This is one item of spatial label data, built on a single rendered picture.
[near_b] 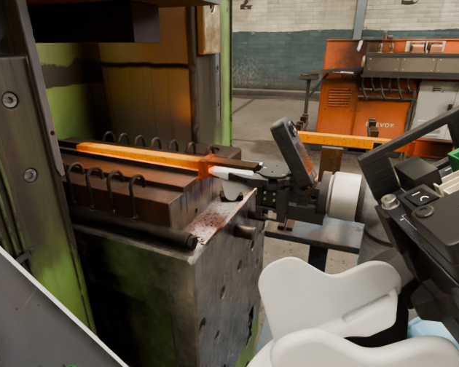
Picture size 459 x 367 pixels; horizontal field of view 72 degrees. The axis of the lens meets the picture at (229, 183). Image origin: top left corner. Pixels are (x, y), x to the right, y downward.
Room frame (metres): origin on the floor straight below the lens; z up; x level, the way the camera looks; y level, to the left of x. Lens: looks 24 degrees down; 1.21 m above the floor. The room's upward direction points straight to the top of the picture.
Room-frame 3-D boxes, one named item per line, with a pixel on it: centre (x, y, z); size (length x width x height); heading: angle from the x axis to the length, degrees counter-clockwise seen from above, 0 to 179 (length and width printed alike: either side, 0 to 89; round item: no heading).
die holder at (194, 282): (0.67, 0.24, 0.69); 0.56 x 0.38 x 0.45; 67
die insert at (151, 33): (0.65, 0.28, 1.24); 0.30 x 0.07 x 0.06; 67
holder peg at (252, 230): (0.53, -0.03, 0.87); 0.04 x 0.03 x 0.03; 67
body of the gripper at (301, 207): (0.49, -0.11, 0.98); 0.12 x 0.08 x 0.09; 67
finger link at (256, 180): (0.49, -0.04, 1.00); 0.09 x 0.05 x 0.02; 70
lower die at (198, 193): (0.62, 0.25, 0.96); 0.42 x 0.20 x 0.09; 67
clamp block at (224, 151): (0.72, 0.04, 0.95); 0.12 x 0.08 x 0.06; 67
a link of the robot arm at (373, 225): (0.43, -0.25, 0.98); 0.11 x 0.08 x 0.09; 67
